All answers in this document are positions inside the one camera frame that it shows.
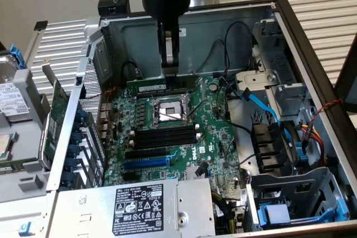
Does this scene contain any black box with port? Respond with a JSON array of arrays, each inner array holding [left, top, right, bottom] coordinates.
[[97, 0, 132, 18]]

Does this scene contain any RAM slot with white latches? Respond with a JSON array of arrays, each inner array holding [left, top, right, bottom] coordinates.
[[131, 129, 201, 138], [130, 141, 202, 150]]

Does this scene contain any silver hard disk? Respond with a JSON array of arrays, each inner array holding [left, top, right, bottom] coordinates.
[[0, 54, 32, 123]]

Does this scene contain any short black expansion slot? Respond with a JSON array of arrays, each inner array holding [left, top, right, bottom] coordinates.
[[122, 171, 138, 182]]

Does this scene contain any silver metal bracket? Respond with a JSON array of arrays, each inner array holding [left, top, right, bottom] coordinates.
[[235, 70, 279, 88]]

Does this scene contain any blue card retention clip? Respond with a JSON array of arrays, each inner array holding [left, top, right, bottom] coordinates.
[[65, 157, 80, 171], [68, 144, 83, 158], [74, 108, 90, 126], [61, 171, 76, 186], [69, 130, 84, 145]]

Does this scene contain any thick black wire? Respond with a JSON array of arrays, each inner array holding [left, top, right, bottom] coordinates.
[[219, 76, 253, 137]]

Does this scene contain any blue expansion slot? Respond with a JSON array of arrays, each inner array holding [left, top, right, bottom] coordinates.
[[123, 157, 170, 171]]

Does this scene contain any silver CPU chip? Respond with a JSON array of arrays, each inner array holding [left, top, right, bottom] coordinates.
[[0, 133, 14, 161]]

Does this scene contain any black cable with plug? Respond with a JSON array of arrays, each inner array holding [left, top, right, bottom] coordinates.
[[120, 61, 144, 80]]

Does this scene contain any black table corner cap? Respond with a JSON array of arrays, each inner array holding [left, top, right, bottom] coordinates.
[[33, 20, 49, 31]]

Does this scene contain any silver power supply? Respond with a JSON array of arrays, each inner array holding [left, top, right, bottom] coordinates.
[[47, 178, 217, 238]]

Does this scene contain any green RAM stick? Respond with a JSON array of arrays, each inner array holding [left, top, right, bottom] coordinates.
[[0, 157, 38, 175], [126, 74, 198, 96]]

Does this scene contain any green motherboard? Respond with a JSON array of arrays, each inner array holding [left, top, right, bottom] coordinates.
[[100, 75, 253, 191]]

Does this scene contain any yellow red power wire bundle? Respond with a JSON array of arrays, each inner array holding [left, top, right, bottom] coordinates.
[[298, 122, 329, 168]]

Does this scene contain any small silver heat sink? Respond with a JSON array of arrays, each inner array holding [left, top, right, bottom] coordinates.
[[185, 165, 210, 180]]

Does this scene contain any open PC case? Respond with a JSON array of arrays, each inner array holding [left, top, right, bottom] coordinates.
[[46, 0, 357, 238]]

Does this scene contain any grey metal disk bay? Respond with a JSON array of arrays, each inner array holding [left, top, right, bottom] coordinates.
[[245, 167, 351, 232]]

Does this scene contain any black fan shroud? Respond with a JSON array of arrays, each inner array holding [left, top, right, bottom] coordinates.
[[252, 122, 298, 176]]

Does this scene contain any black flat panel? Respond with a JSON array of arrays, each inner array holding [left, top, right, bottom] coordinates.
[[334, 33, 357, 113]]

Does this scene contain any green graphics card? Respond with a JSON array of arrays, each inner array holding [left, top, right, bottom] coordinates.
[[37, 59, 70, 171]]

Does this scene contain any grey metal drive cage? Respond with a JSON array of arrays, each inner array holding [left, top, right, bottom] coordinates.
[[250, 19, 319, 138]]

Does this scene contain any thin metal locking lever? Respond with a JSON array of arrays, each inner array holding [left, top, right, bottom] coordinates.
[[186, 100, 208, 118], [152, 108, 194, 125]]

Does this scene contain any thin black looped wire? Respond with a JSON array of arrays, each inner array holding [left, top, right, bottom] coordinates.
[[223, 21, 253, 75]]

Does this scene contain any CPU socket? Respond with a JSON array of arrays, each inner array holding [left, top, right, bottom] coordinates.
[[149, 93, 195, 132]]

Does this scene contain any long black expansion slot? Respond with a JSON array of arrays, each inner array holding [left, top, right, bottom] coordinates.
[[124, 148, 167, 160]]

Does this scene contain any power supply wire bundle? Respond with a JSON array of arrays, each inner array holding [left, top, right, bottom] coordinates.
[[211, 190, 248, 237]]

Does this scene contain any blue flat data wire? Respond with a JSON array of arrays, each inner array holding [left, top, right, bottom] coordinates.
[[243, 87, 307, 166]]

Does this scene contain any metal socket cover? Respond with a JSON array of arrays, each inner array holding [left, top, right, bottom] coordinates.
[[180, 92, 195, 126]]

